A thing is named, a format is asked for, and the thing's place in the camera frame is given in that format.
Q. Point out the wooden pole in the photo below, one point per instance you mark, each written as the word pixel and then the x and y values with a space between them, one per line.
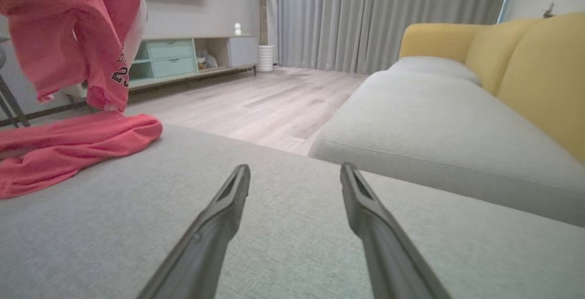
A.
pixel 263 6

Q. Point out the clutter on cabinet shelf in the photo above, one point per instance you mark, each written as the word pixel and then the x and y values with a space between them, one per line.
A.
pixel 208 61

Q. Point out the red jersey garment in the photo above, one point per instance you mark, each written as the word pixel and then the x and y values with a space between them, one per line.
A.
pixel 55 24

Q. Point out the small grey sofa seat cushion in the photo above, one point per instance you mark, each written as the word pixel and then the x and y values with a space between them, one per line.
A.
pixel 434 68

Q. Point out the yellow sofa back cushion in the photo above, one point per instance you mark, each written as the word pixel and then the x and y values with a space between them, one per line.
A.
pixel 548 84
pixel 493 52

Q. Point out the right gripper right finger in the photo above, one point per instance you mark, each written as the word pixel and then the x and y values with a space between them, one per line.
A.
pixel 388 253

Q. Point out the large grey sofa seat cushion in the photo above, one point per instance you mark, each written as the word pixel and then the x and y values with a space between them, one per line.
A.
pixel 434 139

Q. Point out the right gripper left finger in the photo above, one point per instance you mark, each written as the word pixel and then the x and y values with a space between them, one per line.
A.
pixel 205 244

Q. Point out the black metal frame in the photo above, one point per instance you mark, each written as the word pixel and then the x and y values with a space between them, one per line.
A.
pixel 9 100

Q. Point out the small white figurine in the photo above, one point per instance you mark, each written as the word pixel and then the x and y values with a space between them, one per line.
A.
pixel 237 29

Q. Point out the grey pleated curtain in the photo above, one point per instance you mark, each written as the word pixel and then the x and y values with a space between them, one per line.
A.
pixel 365 15

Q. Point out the grey and yellow sofa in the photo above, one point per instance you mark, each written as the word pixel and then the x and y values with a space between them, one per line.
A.
pixel 292 244

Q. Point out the wooden cabinet with mint drawers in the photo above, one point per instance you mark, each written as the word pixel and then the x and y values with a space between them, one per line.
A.
pixel 171 59

